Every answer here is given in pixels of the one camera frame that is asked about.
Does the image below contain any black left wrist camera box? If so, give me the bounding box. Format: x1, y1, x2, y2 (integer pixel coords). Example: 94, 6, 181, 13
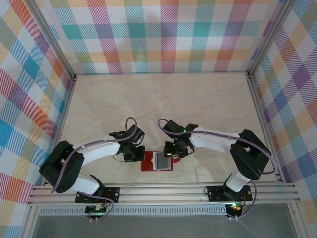
134, 126, 145, 144

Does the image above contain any aluminium corner post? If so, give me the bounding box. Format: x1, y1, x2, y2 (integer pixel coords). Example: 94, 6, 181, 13
246, 0, 297, 78
23, 0, 79, 81

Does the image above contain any aluminium side rail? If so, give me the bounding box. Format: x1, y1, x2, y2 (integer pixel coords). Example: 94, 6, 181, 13
41, 74, 78, 186
246, 71, 284, 183

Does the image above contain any aluminium mounting rail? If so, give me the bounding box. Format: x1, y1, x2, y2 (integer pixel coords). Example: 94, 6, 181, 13
26, 182, 301, 206

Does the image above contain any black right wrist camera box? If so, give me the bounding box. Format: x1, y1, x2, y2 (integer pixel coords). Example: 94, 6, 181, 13
162, 119, 182, 136

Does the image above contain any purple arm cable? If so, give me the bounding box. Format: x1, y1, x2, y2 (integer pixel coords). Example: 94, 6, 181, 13
51, 117, 139, 223
158, 118, 278, 221

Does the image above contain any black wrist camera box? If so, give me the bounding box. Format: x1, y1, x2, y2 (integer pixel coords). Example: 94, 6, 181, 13
162, 119, 182, 136
134, 126, 145, 144

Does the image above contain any grey slotted cable duct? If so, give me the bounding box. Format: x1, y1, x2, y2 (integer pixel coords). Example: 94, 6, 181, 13
39, 207, 228, 216

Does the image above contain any red leather card holder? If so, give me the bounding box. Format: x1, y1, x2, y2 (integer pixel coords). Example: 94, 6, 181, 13
141, 150, 181, 172

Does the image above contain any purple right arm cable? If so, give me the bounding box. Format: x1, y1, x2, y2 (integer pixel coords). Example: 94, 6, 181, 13
158, 118, 278, 221

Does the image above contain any aluminium frame leg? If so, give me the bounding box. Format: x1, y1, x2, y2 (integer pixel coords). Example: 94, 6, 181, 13
288, 204, 307, 238
21, 205, 42, 238

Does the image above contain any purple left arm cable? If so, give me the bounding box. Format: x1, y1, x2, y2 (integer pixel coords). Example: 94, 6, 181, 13
51, 117, 139, 223

